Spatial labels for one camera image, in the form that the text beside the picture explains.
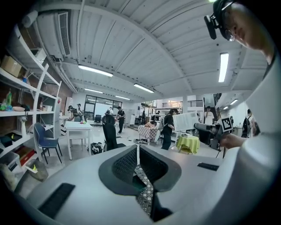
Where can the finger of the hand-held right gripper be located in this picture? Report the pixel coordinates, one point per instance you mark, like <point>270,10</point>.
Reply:
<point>203,131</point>

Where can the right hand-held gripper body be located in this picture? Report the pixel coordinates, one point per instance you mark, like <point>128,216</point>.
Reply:
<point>225,125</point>

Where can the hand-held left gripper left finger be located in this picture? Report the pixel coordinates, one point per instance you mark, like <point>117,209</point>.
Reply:
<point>83,186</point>

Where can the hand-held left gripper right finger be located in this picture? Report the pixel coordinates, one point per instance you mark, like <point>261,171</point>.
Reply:
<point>193,175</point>

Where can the brown cardboard box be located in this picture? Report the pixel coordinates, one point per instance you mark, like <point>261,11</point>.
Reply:
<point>12,66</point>

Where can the person's right hand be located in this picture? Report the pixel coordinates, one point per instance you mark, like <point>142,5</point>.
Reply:
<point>231,140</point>

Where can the table with yellow-green cloth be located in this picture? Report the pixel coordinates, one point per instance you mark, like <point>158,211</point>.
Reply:
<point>188,142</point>

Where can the long ceiling light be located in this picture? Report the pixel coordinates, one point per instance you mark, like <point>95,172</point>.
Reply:
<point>122,97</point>
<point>95,70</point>
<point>93,90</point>
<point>234,101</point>
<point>223,67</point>
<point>143,88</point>

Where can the black white patterned backpack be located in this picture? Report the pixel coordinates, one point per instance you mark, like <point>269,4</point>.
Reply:
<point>96,148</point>

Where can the brown fabric waste bin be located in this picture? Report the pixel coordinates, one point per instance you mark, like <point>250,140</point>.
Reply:
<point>39,173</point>

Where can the table with checkered cloth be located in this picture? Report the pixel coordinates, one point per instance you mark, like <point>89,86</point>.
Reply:
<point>147,131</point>

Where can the blue chair with black legs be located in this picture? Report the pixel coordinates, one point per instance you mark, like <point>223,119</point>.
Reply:
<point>47,142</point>

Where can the black office chair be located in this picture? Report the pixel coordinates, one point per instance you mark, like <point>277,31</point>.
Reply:
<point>109,134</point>

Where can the white rectangular table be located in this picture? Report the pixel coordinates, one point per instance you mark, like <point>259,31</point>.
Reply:
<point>76,125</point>

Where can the person's glasses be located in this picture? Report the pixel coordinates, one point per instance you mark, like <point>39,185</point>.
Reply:
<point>229,36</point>

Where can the white shelf unit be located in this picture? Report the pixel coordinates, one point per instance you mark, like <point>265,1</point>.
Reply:
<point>22,113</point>

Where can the person's head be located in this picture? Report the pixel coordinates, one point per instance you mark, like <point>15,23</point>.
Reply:
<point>248,26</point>

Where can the white ceiling air conditioner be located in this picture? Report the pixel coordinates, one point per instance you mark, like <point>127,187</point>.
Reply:
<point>55,35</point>

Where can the black framed glass wall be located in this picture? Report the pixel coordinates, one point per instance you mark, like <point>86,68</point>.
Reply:
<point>103,107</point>

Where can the black head-worn camera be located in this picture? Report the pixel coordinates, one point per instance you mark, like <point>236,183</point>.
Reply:
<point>210,26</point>

